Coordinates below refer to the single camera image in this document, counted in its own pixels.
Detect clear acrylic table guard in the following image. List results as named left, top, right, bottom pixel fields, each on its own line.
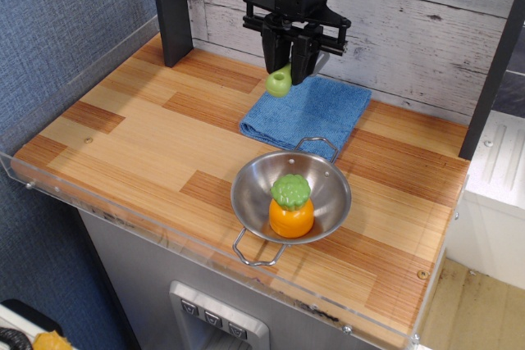
left=6, top=34, right=468, bottom=349

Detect silver dispenser button panel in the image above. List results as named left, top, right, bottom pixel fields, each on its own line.
left=169, top=280, right=271, bottom=349

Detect green handled grey toy spatula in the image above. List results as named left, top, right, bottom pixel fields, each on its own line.
left=265, top=51, right=330, bottom=98

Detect small steel two-handled bowl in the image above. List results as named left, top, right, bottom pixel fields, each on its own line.
left=231, top=137, right=352, bottom=266

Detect orange toy carrot green top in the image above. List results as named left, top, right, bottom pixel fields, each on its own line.
left=268, top=174, right=314, bottom=239

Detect yellow toy at bottom left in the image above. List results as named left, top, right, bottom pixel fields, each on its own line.
left=32, top=331, right=73, bottom=350

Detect dark left upright post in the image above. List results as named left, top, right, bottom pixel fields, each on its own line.
left=155, top=0, right=194, bottom=67

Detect blue folded cloth napkin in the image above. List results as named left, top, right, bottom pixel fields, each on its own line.
left=240, top=76, right=372, bottom=160

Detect white black box bottom left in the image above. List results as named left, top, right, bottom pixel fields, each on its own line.
left=1, top=301, right=64, bottom=349

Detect white toy sink counter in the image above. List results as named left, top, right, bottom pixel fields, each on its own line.
left=445, top=111, right=524, bottom=289

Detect dark right upright post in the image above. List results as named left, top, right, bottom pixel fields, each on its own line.
left=459, top=0, right=524, bottom=160

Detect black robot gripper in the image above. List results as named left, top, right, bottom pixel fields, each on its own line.
left=243, top=0, right=351, bottom=85

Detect grey toy fridge cabinet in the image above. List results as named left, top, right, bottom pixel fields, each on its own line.
left=75, top=206, right=370, bottom=350

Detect dark upright post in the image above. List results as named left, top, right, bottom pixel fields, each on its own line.
left=459, top=0, right=524, bottom=160
left=155, top=0, right=194, bottom=67

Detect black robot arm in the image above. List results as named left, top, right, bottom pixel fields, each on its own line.
left=243, top=0, right=351, bottom=85

